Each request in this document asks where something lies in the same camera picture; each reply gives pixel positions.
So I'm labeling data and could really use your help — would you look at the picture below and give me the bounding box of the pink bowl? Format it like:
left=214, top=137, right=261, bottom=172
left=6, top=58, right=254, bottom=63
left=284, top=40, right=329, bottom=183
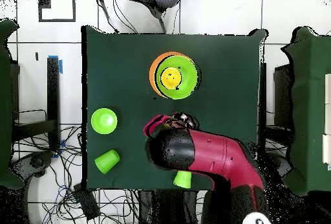
left=143, top=114, right=173, bottom=139

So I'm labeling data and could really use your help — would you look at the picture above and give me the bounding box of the black square floor frame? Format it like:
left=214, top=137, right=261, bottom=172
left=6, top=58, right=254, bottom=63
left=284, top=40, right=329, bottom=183
left=37, top=0, right=76, bottom=23

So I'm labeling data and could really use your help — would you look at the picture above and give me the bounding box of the black power strip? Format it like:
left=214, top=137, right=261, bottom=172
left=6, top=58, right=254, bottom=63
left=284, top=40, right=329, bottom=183
left=72, top=183, right=101, bottom=221

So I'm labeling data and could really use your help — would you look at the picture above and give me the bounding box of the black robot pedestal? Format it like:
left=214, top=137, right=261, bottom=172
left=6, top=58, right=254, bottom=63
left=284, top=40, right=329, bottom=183
left=138, top=189, right=205, bottom=224

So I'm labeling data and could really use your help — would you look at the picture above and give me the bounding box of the small green ribbed bowl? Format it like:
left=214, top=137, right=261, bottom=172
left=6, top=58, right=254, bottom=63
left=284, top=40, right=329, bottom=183
left=91, top=107, right=118, bottom=135

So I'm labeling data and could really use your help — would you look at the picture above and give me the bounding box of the large orange bowl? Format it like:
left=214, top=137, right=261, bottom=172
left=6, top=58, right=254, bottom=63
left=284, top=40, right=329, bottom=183
left=149, top=51, right=195, bottom=99

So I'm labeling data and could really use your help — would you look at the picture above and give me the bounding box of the tangle of floor cables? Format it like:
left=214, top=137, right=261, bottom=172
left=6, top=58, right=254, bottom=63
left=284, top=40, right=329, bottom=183
left=12, top=125, right=140, bottom=224

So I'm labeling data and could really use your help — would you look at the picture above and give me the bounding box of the white shelf unit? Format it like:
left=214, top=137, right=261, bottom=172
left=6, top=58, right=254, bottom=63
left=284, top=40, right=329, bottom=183
left=321, top=73, right=331, bottom=170

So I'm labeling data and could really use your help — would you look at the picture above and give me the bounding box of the dark green tablecloth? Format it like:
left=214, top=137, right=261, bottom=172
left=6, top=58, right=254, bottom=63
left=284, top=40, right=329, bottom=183
left=81, top=25, right=267, bottom=191

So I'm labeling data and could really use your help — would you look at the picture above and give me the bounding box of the green ribbed cup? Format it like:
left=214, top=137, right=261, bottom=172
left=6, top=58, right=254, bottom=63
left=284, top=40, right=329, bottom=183
left=173, top=171, right=193, bottom=189

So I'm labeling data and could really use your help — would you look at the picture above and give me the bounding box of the black chair base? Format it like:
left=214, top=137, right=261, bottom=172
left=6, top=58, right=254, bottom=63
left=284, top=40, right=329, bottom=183
left=10, top=151, right=55, bottom=183

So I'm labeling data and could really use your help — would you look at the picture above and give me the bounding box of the large green bowl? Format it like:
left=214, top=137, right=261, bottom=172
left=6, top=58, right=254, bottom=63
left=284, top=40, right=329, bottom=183
left=155, top=55, right=199, bottom=101

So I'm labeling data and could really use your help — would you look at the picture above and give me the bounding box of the green smooth cup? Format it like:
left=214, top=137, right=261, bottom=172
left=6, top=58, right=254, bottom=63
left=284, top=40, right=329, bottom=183
left=94, top=149, right=121, bottom=175

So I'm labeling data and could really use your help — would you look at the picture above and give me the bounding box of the green cloth side table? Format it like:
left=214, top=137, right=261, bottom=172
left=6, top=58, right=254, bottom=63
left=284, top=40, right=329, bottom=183
left=0, top=18, right=25, bottom=190
left=281, top=26, right=331, bottom=194

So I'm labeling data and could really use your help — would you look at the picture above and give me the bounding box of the yellow ribbed cup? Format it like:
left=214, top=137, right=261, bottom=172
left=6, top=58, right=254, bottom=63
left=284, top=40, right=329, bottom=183
left=160, top=67, right=182, bottom=90

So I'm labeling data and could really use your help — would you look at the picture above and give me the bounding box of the grey office chair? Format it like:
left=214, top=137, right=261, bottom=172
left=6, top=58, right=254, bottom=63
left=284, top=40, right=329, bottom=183
left=98, top=0, right=184, bottom=34

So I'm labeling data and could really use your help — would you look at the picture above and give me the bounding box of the blue tape strip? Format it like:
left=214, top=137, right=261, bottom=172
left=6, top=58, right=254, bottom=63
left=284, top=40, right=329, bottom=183
left=47, top=54, right=63, bottom=74

